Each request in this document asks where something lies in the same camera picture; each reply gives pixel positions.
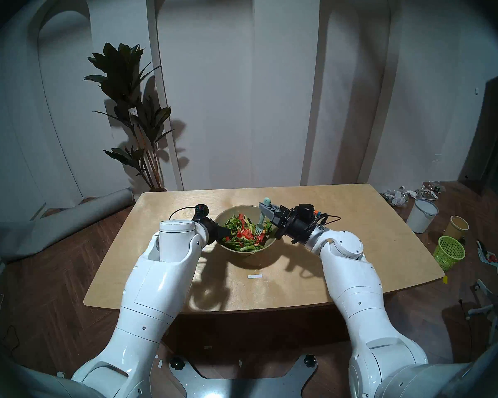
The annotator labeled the rolled grey floor mat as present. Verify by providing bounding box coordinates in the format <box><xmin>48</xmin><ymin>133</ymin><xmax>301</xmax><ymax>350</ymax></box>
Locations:
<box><xmin>0</xmin><ymin>188</ymin><xmax>135</xmax><ymax>264</ymax></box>

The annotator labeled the pile of white litter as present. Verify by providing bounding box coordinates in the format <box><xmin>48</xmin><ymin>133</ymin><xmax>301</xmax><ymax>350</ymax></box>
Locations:
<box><xmin>381</xmin><ymin>182</ymin><xmax>445</xmax><ymax>207</ymax></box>

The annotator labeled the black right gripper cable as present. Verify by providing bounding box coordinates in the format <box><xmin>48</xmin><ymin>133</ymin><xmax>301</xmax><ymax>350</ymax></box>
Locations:
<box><xmin>315</xmin><ymin>212</ymin><xmax>342</xmax><ymax>228</ymax></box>

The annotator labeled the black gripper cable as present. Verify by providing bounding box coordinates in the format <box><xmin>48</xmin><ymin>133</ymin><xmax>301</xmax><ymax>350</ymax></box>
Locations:
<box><xmin>315</xmin><ymin>212</ymin><xmax>342</xmax><ymax>228</ymax></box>
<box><xmin>168</xmin><ymin>206</ymin><xmax>195</xmax><ymax>221</ymax></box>

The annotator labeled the beige salad bowl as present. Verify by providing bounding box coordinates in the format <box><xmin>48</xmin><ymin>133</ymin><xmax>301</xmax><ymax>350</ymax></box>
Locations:
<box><xmin>213</xmin><ymin>205</ymin><xmax>278</xmax><ymax>255</ymax></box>

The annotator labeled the tall dark green potted plant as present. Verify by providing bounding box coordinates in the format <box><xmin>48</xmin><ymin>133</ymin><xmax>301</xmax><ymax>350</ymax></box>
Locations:
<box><xmin>83</xmin><ymin>43</ymin><xmax>175</xmax><ymax>192</ymax></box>

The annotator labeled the white plastic bucket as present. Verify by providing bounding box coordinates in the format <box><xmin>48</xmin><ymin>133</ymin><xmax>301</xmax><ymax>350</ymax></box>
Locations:
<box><xmin>406</xmin><ymin>199</ymin><xmax>439</xmax><ymax>234</ymax></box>

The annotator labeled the small white tray with scraps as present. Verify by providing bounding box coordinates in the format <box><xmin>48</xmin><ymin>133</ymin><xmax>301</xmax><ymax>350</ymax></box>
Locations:
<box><xmin>476</xmin><ymin>240</ymin><xmax>498</xmax><ymax>264</ymax></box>

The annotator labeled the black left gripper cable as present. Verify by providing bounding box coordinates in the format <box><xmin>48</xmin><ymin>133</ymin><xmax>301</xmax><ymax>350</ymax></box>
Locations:
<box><xmin>168</xmin><ymin>206</ymin><xmax>195</xmax><ymax>221</ymax></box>

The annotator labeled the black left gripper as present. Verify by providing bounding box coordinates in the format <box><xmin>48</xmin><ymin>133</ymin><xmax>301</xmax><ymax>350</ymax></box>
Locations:
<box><xmin>199</xmin><ymin>218</ymin><xmax>231</xmax><ymax>243</ymax></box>

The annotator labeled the mixed green vegetable salad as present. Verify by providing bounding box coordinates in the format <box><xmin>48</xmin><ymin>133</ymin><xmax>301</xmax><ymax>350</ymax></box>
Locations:
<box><xmin>222</xmin><ymin>213</ymin><xmax>273</xmax><ymax>252</ymax></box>

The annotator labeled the beige paper cup bin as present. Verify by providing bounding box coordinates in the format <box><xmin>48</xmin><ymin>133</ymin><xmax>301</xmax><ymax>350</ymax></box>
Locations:
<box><xmin>444</xmin><ymin>215</ymin><xmax>469</xmax><ymax>241</ymax></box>

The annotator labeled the teal plastic fork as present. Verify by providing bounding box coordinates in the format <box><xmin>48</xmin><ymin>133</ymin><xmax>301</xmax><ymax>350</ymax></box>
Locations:
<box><xmin>256</xmin><ymin>197</ymin><xmax>271</xmax><ymax>235</ymax></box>

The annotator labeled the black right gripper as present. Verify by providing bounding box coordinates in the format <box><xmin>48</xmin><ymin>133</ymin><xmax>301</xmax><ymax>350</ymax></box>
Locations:
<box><xmin>259</xmin><ymin>202</ymin><xmax>320</xmax><ymax>245</ymax></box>

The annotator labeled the dark wooden door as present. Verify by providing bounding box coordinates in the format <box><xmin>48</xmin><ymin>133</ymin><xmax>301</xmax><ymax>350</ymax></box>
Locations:
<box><xmin>459</xmin><ymin>72</ymin><xmax>498</xmax><ymax>186</ymax></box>

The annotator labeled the green mesh basket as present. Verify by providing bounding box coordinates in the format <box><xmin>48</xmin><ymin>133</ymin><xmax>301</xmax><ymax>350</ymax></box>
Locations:
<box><xmin>433</xmin><ymin>235</ymin><xmax>466</xmax><ymax>272</ymax></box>

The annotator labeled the grey metal robot base plate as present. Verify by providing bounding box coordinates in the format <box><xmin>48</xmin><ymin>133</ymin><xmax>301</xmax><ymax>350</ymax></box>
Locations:
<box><xmin>169</xmin><ymin>354</ymin><xmax>318</xmax><ymax>398</ymax></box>

